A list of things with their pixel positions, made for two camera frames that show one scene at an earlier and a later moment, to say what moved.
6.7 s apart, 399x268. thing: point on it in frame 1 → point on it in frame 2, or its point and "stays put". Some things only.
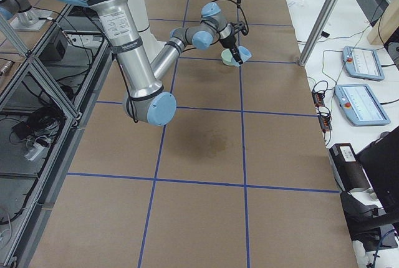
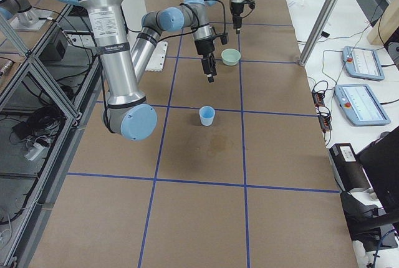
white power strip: (36, 149) stays put
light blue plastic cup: (244, 53) → (207, 114)
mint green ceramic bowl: (226, 57) stays put
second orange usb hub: (325, 123) stays put
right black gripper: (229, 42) → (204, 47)
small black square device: (325, 34) stays put
